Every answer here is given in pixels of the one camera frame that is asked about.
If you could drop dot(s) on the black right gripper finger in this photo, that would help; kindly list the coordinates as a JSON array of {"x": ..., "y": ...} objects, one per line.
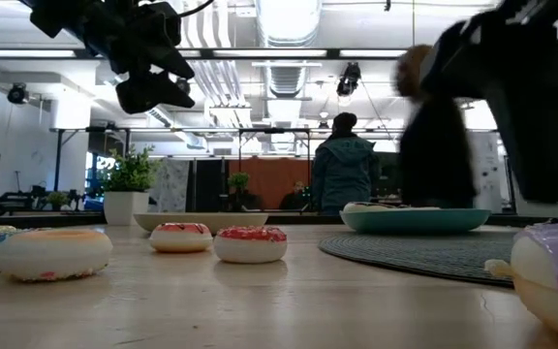
[
  {"x": 540, "y": 140},
  {"x": 453, "y": 72}
]

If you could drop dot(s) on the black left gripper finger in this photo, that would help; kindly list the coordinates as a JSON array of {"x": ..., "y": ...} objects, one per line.
[
  {"x": 153, "y": 94},
  {"x": 175, "y": 63}
]

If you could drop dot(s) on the large purple glazed donut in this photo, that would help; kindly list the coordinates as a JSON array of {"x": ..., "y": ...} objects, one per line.
[{"x": 555, "y": 271}]

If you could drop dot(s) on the small red drizzled donut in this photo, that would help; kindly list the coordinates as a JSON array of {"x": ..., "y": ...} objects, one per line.
[{"x": 180, "y": 238}]

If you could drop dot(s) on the large pink glazed donut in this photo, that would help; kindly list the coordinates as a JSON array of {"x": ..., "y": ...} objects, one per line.
[{"x": 385, "y": 207}]

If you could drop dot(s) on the small red sprinkle donut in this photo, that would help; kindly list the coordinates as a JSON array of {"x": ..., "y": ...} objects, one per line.
[{"x": 250, "y": 247}]

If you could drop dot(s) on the orange glazed donut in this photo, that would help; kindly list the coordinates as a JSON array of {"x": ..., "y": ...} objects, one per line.
[{"x": 56, "y": 254}]

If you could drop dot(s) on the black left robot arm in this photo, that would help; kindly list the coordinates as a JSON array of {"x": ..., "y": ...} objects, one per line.
[{"x": 56, "y": 14}]

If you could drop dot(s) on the white round column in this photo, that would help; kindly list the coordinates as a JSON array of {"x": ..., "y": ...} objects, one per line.
[{"x": 488, "y": 165}]

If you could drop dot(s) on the blurred walking person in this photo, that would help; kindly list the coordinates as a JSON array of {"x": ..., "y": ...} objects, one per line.
[{"x": 434, "y": 155}]

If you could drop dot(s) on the patterned grey curtain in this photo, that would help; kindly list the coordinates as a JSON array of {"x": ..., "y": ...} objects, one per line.
[{"x": 168, "y": 186}]

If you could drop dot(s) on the black ceiling spotlight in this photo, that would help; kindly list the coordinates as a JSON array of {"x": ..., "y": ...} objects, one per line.
[
  {"x": 349, "y": 80},
  {"x": 17, "y": 93}
]

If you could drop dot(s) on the black room panel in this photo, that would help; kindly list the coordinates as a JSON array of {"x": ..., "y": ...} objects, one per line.
[{"x": 208, "y": 184}]

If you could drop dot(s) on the green plant in white pot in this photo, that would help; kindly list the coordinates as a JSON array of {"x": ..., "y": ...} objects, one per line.
[{"x": 126, "y": 206}]

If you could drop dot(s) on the black computer monitor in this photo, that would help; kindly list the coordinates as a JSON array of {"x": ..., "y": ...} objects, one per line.
[{"x": 389, "y": 174}]

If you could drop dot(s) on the small plant in dark pot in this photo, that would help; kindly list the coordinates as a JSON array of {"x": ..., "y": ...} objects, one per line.
[{"x": 239, "y": 191}]

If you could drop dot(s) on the cream shallow plate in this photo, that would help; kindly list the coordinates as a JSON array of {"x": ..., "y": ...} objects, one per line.
[{"x": 201, "y": 221}]

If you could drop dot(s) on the tiny green plant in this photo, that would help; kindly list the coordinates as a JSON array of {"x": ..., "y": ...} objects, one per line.
[{"x": 58, "y": 199}]

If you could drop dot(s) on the orange office partition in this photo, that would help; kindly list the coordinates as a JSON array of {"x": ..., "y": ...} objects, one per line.
[{"x": 271, "y": 177}]

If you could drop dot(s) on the standing person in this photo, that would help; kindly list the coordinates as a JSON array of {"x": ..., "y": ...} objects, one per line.
[{"x": 344, "y": 169}]

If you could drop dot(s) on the teal shallow plate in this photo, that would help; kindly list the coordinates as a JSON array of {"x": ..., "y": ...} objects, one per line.
[{"x": 414, "y": 221}]

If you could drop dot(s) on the round grey woven placemat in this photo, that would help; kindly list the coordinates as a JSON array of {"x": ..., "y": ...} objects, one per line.
[{"x": 419, "y": 254}]

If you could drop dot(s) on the black background machine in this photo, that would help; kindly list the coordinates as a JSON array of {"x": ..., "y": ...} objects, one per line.
[{"x": 22, "y": 199}]

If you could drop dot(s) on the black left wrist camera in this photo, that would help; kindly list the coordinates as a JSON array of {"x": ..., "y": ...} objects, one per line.
[{"x": 160, "y": 24}]

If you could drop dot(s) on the round silver ceiling duct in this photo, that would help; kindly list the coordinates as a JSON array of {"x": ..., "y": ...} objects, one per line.
[{"x": 288, "y": 22}]

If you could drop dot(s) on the black overhead frame bar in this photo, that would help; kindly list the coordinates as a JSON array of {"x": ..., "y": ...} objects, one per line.
[{"x": 332, "y": 54}]

